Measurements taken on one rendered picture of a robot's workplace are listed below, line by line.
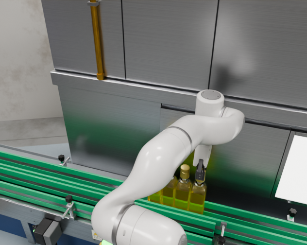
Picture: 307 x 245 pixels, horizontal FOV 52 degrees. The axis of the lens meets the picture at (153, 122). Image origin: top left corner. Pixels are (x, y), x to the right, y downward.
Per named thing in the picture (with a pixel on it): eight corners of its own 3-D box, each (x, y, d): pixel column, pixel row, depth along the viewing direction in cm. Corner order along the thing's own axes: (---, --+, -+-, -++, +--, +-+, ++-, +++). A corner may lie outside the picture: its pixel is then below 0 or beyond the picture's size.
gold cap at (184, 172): (190, 173, 120) (191, 165, 117) (188, 180, 117) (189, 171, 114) (180, 171, 121) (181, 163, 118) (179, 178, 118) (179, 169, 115)
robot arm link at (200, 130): (222, 142, 72) (249, 107, 98) (160, 123, 79) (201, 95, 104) (214, 175, 76) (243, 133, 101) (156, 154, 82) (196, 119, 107)
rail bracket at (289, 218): (289, 223, 130) (298, 201, 123) (290, 236, 125) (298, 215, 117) (279, 220, 131) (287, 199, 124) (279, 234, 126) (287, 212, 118)
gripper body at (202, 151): (197, 124, 110) (195, 148, 117) (191, 141, 102) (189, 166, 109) (219, 128, 108) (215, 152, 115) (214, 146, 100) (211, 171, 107)
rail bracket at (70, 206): (79, 217, 132) (74, 195, 125) (70, 232, 127) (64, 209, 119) (70, 215, 133) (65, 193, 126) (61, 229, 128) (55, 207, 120)
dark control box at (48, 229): (62, 234, 140) (59, 221, 136) (52, 249, 134) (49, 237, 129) (46, 229, 142) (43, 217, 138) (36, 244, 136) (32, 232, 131)
